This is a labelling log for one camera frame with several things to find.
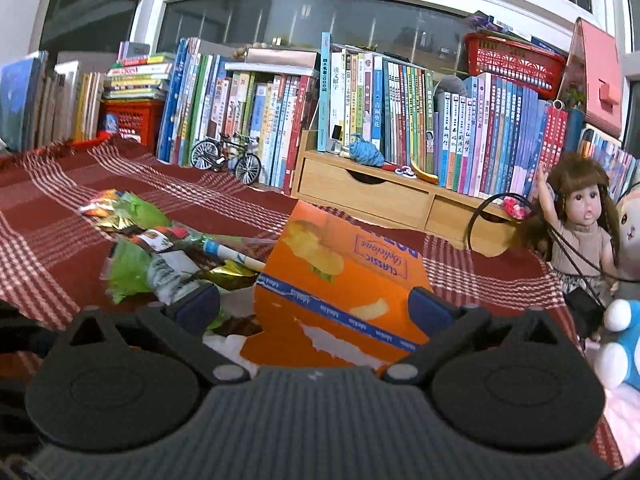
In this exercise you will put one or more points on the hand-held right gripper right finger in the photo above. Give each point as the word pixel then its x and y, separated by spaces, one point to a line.
pixel 429 312

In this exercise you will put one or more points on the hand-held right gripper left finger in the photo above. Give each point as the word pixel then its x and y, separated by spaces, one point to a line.
pixel 199 305

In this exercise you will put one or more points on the orange snack box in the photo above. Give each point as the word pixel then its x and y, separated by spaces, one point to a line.
pixel 325 280

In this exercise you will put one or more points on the gold foil wrapper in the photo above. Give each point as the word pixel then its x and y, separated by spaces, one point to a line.
pixel 227 275

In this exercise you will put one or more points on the green plastic wrapper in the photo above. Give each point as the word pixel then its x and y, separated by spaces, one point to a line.
pixel 131 267

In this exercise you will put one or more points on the colourful foil snack wrapper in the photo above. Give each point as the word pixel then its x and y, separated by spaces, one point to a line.
pixel 122 210

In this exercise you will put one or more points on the wooden drawer organizer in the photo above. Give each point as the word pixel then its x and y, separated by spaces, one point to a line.
pixel 370 195

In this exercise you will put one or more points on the yellow curved wooden toy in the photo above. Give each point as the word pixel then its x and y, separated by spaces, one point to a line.
pixel 425 175

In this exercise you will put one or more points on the miniature bicycle model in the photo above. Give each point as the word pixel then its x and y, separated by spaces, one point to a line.
pixel 235 160

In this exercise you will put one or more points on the small black doll bag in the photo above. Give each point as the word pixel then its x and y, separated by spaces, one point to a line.
pixel 585 310

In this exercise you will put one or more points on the blue yarn ball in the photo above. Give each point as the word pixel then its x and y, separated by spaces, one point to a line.
pixel 365 152

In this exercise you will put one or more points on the red white checked tablecloth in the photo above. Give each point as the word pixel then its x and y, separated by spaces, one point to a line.
pixel 60 200

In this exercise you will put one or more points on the grey plush toy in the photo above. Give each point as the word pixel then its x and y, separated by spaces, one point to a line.
pixel 582 210

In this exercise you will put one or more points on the row of blue pink books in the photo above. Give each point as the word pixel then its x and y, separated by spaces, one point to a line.
pixel 500 135

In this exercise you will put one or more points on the small red plastic basket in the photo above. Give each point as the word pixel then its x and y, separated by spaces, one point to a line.
pixel 135 120

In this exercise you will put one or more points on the row of tall children's books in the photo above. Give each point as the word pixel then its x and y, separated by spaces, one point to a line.
pixel 235 110

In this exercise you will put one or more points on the blue white cat plush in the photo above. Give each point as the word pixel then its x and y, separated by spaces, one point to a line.
pixel 625 350

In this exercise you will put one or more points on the white bunny plush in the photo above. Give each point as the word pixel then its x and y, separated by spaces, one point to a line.
pixel 631 232

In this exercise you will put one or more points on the row of books on organizer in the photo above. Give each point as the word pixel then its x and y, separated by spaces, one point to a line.
pixel 380 100

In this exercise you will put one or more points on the flat stack of picture books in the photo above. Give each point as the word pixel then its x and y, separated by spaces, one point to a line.
pixel 137 77

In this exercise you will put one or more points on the row of pale worn books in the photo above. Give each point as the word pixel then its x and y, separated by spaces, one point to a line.
pixel 50 100

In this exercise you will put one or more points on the large red plastic basket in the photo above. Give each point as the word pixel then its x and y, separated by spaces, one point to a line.
pixel 515 65

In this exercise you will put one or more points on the pink toy house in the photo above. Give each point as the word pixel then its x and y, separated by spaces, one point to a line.
pixel 597 70

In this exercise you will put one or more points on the white framed window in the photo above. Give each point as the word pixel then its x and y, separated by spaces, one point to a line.
pixel 320 15

